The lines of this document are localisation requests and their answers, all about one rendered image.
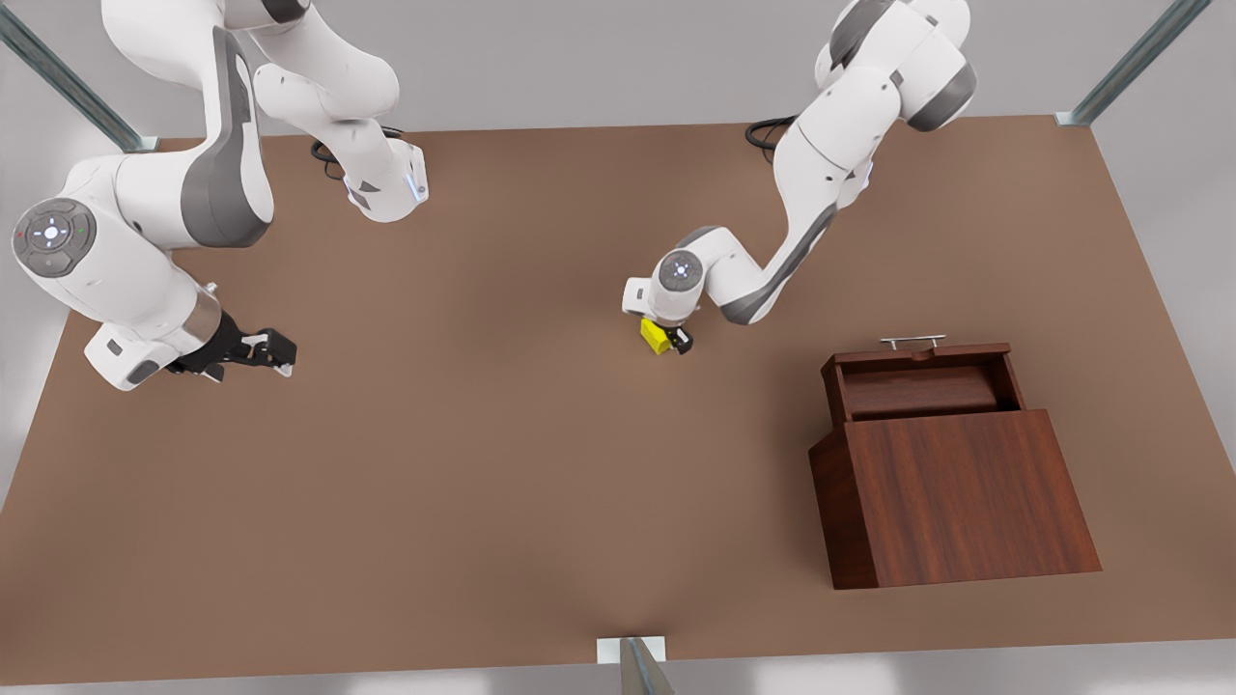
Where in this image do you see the silver frame post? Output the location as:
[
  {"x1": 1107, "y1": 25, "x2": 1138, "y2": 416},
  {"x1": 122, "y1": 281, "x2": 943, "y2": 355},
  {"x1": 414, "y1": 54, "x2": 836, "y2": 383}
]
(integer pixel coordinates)
[
  {"x1": 0, "y1": 5, "x2": 161, "y2": 154},
  {"x1": 596, "y1": 635, "x2": 678, "y2": 695},
  {"x1": 1054, "y1": 0, "x2": 1214, "y2": 127}
]

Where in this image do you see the black cable loop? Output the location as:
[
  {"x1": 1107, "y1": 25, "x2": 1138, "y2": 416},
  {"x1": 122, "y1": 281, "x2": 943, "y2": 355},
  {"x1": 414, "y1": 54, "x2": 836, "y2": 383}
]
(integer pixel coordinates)
[
  {"x1": 310, "y1": 125, "x2": 407, "y2": 184},
  {"x1": 744, "y1": 116, "x2": 799, "y2": 165}
]

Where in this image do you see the dark wooden drawer silver handle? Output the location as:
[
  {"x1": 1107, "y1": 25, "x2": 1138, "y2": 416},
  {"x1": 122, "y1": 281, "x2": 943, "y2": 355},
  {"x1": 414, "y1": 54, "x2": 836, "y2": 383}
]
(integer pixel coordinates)
[{"x1": 821, "y1": 334, "x2": 1027, "y2": 425}]

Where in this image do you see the dark wooden cabinet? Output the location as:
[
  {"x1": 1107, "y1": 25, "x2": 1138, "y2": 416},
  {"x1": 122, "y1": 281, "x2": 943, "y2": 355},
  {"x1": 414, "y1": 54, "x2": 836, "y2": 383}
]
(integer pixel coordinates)
[{"x1": 808, "y1": 408, "x2": 1104, "y2": 591}]

